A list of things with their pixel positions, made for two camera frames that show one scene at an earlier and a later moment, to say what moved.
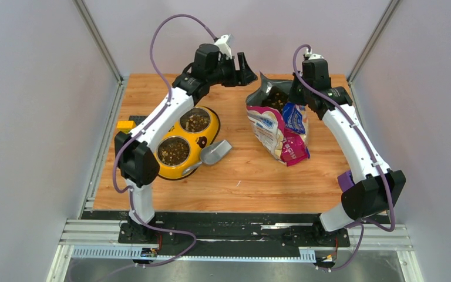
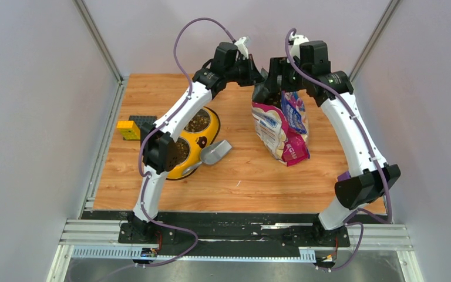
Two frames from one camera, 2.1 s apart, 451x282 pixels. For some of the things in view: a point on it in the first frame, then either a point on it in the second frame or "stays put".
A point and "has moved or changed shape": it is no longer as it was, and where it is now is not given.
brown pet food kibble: x=175 y=151 stays put
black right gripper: x=292 y=98 → x=279 y=66
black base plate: x=228 y=229 stays put
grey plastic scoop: x=209 y=155 stays put
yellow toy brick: x=125 y=126 stays put
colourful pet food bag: x=279 y=127 has moved or changed shape
